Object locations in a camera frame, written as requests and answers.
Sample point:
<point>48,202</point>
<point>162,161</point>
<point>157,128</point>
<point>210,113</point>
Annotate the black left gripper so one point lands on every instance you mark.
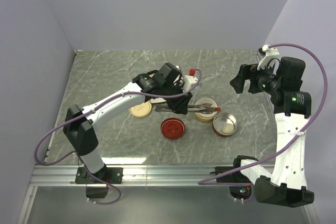
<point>181,106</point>

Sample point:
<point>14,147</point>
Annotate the red round lid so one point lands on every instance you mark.
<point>172,128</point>

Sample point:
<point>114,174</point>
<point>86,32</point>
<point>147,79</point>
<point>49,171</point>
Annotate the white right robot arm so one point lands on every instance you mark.
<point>286,185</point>

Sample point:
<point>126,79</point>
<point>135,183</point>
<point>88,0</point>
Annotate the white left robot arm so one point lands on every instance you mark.
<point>81,124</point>

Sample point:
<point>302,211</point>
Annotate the metal food tongs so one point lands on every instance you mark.
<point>192,108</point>

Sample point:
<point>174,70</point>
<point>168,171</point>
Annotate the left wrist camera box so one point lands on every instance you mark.
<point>169,72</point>

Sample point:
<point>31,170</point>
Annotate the white egg toy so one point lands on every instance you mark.
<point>228,129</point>

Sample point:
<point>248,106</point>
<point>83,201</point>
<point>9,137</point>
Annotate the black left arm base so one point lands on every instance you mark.
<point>97,184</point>

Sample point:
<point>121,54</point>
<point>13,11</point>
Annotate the steel-lined red bowl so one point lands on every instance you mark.
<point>222,119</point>

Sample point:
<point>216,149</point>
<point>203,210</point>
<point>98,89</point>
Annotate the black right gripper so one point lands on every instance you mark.
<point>248,72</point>

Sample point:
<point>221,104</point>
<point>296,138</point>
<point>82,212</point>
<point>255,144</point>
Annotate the white square plate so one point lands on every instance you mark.
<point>162,100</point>

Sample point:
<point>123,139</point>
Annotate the beige white-lined bowl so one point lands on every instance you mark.
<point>206,117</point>

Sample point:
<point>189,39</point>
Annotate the beige round lid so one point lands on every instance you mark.
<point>142,110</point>

